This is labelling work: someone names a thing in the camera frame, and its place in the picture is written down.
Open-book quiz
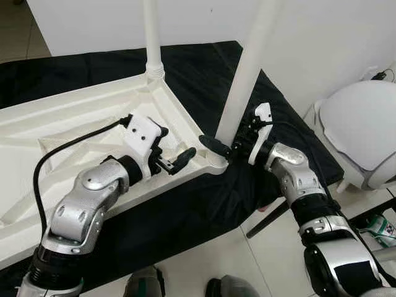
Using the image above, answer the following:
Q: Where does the white plastic chair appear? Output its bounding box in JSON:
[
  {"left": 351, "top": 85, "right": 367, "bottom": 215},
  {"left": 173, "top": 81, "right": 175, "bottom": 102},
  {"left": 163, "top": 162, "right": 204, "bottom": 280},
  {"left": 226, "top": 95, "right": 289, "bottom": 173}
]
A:
[{"left": 312, "top": 80, "right": 396, "bottom": 191}]

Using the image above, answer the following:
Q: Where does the black wall plug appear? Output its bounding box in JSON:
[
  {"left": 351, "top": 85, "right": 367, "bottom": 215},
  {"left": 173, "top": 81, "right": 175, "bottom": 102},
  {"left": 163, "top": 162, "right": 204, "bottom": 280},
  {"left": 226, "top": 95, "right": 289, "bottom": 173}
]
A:
[{"left": 365, "top": 68, "right": 394, "bottom": 82}]

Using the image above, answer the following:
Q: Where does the black table cloth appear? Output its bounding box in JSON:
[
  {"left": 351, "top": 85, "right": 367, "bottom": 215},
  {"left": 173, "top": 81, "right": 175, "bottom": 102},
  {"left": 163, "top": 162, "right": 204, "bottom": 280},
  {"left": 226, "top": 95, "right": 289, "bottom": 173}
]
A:
[{"left": 0, "top": 40, "right": 345, "bottom": 295}]

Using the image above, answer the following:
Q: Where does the green white packet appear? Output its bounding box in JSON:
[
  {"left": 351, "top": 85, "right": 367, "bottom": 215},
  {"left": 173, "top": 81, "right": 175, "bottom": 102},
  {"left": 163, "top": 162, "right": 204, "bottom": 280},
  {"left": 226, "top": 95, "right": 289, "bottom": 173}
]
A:
[{"left": 365, "top": 213, "right": 396, "bottom": 240}]

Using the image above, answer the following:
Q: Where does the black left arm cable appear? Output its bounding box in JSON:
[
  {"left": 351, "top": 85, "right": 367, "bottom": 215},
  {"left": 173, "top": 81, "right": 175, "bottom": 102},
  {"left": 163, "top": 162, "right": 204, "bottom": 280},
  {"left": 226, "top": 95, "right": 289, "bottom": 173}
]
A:
[{"left": 32, "top": 114, "right": 134, "bottom": 239}]

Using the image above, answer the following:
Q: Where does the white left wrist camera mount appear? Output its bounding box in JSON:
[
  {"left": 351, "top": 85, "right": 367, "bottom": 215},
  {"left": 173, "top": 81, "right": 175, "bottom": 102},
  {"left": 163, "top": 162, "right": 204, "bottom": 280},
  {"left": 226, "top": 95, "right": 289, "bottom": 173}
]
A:
[{"left": 121, "top": 114, "right": 165, "bottom": 181}]

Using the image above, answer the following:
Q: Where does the white plastic table top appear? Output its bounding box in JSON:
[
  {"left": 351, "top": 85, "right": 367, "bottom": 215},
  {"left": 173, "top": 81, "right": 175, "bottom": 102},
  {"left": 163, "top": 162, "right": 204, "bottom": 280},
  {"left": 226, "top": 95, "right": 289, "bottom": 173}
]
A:
[{"left": 0, "top": 71, "right": 231, "bottom": 270}]

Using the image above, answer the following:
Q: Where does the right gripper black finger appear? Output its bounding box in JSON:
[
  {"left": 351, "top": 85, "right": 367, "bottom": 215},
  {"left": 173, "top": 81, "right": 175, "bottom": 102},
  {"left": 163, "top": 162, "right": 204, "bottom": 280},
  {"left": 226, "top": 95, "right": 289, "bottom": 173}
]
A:
[{"left": 198, "top": 134, "right": 233, "bottom": 159}]

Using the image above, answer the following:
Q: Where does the grey green robot left leg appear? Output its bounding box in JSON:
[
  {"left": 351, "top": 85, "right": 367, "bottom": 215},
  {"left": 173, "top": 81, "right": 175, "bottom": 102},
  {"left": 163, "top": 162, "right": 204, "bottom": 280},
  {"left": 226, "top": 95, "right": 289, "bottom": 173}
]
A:
[{"left": 124, "top": 266, "right": 165, "bottom": 297}]

